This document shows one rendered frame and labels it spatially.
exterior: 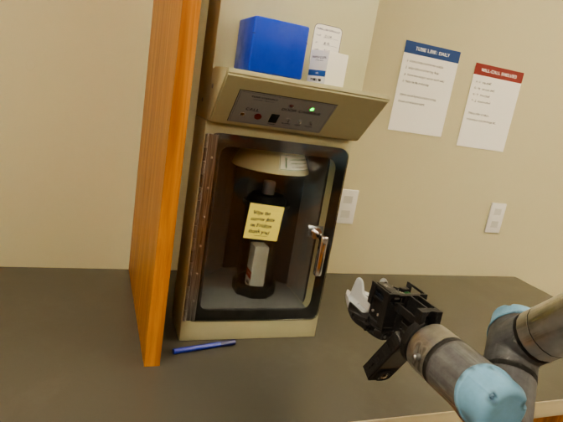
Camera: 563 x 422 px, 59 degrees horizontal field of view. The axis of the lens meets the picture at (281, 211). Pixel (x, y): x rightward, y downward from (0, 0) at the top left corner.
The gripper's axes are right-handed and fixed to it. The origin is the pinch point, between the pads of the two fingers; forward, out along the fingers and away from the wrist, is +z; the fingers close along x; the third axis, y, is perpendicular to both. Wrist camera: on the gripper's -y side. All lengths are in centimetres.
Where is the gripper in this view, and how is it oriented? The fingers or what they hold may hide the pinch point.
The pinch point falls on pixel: (356, 297)
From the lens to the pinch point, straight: 92.0
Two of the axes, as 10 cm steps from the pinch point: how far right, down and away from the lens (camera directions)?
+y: 1.7, -9.6, -2.3
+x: -9.3, -0.7, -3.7
